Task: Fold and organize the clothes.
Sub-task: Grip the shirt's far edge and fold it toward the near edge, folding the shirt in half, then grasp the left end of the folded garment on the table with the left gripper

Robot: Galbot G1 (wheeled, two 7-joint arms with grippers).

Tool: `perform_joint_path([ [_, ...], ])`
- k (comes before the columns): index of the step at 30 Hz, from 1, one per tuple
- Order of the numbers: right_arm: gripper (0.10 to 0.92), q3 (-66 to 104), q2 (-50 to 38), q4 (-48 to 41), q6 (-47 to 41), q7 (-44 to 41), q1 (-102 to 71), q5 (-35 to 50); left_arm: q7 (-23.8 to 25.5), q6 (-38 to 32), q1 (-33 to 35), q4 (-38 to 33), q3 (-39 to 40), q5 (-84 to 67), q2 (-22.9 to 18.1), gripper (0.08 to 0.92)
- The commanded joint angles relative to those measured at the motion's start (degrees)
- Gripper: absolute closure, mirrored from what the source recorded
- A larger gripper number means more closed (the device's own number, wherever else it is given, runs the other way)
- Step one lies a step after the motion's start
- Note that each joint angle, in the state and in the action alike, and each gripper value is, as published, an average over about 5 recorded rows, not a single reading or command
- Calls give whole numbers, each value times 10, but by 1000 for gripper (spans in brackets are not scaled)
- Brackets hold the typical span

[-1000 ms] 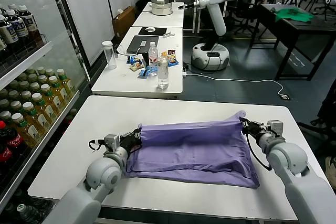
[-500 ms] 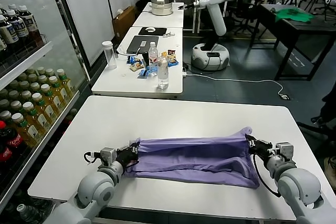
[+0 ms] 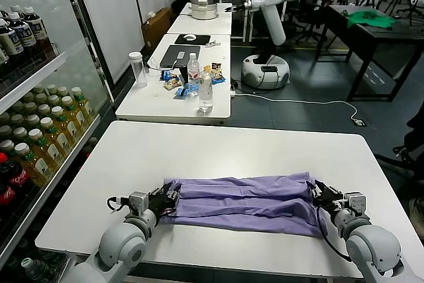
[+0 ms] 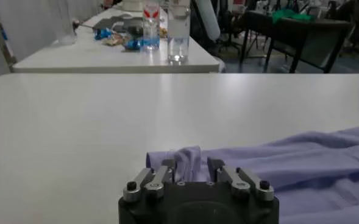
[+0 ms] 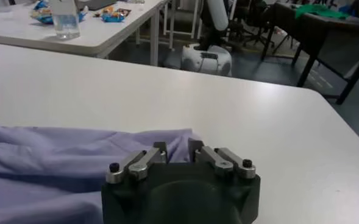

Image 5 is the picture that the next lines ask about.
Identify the clear plastic water bottle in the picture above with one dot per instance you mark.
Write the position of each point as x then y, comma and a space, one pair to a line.
65, 21

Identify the dark snack pack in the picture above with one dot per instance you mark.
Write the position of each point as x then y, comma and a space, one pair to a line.
124, 12

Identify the yellow snack pack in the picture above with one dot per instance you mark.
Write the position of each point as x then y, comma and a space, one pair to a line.
107, 9

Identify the white humanoid wheeled robot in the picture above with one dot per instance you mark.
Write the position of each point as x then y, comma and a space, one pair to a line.
206, 58

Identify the black metal table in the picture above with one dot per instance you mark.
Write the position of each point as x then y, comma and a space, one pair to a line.
334, 33

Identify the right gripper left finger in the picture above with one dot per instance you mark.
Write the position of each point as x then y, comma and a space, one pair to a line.
139, 165

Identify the black office chair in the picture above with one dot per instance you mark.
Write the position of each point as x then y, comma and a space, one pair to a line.
249, 33

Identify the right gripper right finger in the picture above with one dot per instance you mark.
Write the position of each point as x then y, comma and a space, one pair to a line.
225, 162

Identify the purple t-shirt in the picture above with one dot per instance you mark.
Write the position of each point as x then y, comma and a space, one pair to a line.
45, 158

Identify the green cloth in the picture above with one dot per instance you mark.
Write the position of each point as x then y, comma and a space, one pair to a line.
319, 10

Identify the blue snack pack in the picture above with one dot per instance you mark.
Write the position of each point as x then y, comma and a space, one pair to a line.
112, 17
43, 16

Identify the white desk with snacks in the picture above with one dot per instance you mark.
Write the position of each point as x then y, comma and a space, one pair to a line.
106, 33

